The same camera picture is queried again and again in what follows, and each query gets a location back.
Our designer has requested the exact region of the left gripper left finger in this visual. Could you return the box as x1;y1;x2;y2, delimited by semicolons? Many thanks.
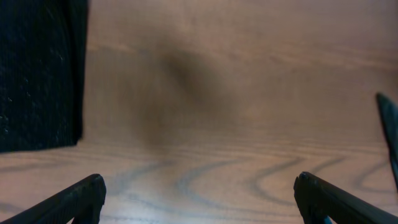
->
1;174;106;224

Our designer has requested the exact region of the black sparkly skirt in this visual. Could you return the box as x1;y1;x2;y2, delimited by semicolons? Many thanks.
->
1;0;89;152

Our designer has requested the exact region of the black red jacket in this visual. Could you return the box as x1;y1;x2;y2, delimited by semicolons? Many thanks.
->
376;93;397;186

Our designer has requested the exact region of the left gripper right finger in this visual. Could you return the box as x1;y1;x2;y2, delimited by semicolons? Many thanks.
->
294;172;397;224

